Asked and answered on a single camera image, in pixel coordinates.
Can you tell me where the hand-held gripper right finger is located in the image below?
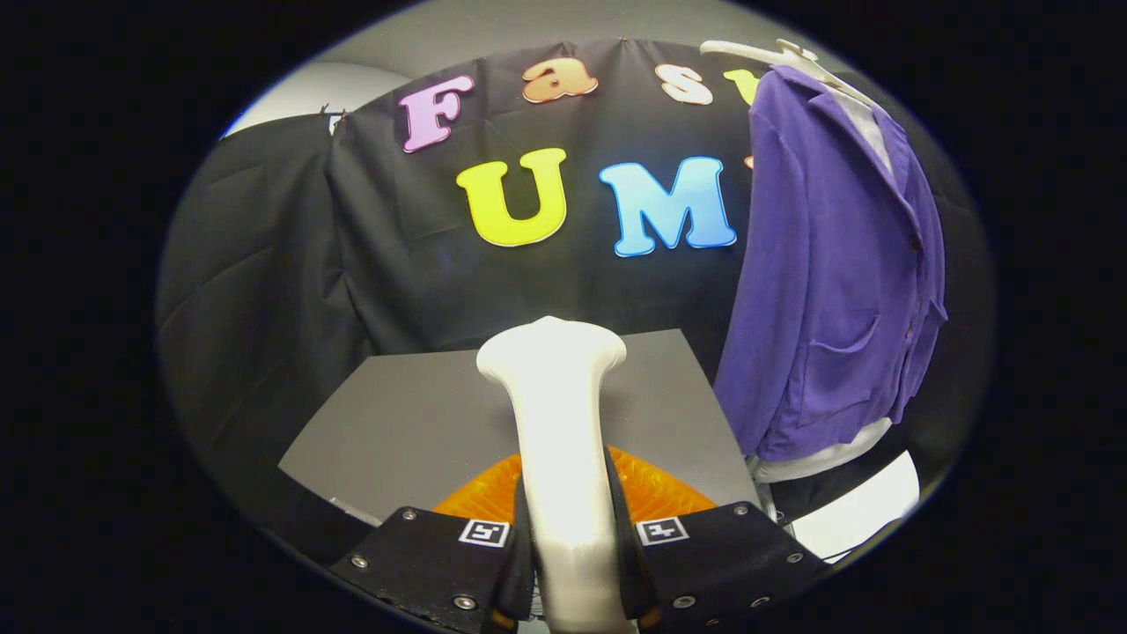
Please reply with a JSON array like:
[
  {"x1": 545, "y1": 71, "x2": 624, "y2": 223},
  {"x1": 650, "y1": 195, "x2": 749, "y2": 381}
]
[{"x1": 603, "y1": 446, "x2": 829, "y2": 630}]

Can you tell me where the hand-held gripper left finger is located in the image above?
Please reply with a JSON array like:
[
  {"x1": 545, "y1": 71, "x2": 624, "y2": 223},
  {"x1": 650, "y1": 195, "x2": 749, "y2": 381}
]
[{"x1": 330, "y1": 453, "x2": 536, "y2": 634}]

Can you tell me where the white garment steamer head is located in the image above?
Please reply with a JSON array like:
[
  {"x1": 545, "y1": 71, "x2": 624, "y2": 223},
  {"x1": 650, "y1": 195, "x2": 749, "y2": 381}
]
[{"x1": 476, "y1": 315, "x2": 637, "y2": 634}]

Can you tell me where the purple jacket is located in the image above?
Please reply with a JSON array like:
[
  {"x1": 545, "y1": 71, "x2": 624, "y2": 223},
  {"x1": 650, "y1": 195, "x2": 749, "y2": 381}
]
[{"x1": 711, "y1": 63, "x2": 949, "y2": 464}]

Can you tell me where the white undershirt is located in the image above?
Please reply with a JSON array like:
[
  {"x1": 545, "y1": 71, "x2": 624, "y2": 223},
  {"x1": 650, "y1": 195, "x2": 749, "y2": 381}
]
[{"x1": 748, "y1": 84, "x2": 895, "y2": 483}]

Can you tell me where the white clothes hanger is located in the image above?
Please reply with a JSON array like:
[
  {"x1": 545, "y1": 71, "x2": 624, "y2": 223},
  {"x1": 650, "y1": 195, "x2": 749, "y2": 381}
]
[{"x1": 700, "y1": 38, "x2": 881, "y2": 108}]

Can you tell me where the grey cabinet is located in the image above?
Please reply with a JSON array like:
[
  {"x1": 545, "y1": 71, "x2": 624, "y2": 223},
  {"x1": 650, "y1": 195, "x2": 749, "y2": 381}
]
[{"x1": 278, "y1": 328, "x2": 762, "y2": 529}]

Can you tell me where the white flat board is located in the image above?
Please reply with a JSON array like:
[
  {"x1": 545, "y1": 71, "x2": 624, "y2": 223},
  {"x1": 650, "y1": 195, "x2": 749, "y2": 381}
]
[{"x1": 792, "y1": 449, "x2": 922, "y2": 562}]

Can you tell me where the black backdrop cloth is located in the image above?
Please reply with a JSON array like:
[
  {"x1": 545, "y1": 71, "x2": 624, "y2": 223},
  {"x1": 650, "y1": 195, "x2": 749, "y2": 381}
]
[{"x1": 157, "y1": 35, "x2": 996, "y2": 551}]

